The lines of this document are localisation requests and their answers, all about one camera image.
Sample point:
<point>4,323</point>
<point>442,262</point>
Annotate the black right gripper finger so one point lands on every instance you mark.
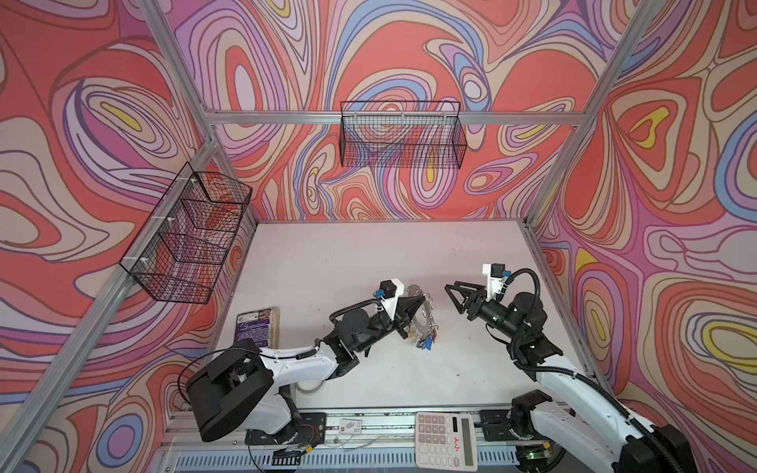
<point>464,287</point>
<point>460,298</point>

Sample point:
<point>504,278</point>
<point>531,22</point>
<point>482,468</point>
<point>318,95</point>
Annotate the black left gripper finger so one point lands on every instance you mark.
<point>416,321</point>
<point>411,303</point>

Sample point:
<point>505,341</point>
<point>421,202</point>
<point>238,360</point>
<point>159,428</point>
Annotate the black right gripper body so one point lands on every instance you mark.
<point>474,310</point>

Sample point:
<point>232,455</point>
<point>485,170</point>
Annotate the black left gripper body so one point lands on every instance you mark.
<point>400,324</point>

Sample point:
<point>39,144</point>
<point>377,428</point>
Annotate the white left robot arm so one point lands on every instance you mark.
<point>247,387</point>

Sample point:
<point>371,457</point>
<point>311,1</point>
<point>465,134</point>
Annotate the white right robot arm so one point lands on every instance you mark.
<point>568,407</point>

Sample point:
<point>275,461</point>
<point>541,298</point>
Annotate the white tape roll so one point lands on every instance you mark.
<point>310,387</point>

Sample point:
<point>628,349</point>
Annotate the white calculator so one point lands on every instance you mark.
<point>445,441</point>

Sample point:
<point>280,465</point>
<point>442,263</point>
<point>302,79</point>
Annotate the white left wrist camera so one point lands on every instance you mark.
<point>388,295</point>

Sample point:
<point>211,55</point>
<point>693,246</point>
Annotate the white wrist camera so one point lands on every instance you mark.
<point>388,295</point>
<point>496,276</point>

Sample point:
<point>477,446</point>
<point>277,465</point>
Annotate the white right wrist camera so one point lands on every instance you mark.
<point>496,276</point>

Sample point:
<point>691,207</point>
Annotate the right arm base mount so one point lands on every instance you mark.
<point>514,424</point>

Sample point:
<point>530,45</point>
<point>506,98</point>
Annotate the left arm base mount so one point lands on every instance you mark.
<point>299,431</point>

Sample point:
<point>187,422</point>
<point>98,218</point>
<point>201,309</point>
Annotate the black wire basket back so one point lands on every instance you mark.
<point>401,134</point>

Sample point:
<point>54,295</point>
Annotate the black wire basket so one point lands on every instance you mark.
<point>181,250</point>
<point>401,134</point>

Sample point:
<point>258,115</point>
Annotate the black wire basket left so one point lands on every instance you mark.
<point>181,250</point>

